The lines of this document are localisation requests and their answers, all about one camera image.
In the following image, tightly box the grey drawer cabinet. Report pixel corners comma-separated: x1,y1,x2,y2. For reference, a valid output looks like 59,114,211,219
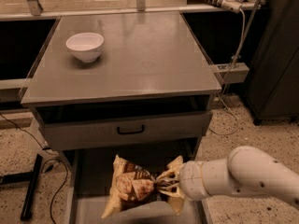
20,10,222,159

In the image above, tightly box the brown chip bag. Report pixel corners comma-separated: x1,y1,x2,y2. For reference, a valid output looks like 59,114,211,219
102,156,185,218

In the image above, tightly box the open grey middle drawer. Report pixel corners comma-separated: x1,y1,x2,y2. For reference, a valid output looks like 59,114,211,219
64,140,212,224

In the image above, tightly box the grey metal rail frame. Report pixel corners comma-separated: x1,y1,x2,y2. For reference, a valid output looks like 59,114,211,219
0,0,267,21

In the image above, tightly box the white ceramic bowl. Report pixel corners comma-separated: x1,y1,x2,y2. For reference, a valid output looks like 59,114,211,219
65,33,105,63

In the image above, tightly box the black drawer handle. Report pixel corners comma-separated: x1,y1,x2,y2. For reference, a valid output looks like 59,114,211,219
117,125,145,135

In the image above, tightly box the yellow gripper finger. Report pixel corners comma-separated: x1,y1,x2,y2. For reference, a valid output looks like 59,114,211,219
157,156,183,180
157,184,185,199

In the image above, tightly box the black floor cable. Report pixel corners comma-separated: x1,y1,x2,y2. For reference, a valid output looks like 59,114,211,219
0,112,70,224

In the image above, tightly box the grey side bracket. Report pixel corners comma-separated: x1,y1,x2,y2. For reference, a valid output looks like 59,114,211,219
210,63,249,85

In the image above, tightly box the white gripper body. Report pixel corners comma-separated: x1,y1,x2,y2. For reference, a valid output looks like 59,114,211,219
179,161,209,202

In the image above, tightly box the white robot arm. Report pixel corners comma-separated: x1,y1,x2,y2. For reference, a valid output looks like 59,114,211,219
156,146,299,209

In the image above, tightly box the black metal stand foot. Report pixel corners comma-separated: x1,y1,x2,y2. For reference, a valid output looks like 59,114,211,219
0,154,43,221

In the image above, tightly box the dark cabinet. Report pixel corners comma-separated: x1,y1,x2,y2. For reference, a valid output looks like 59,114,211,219
245,0,299,125

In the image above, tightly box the grey top drawer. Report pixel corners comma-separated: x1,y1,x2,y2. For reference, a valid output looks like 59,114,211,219
39,111,212,151

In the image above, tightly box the white cable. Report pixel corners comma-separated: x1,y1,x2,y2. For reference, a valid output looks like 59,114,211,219
208,7,247,137

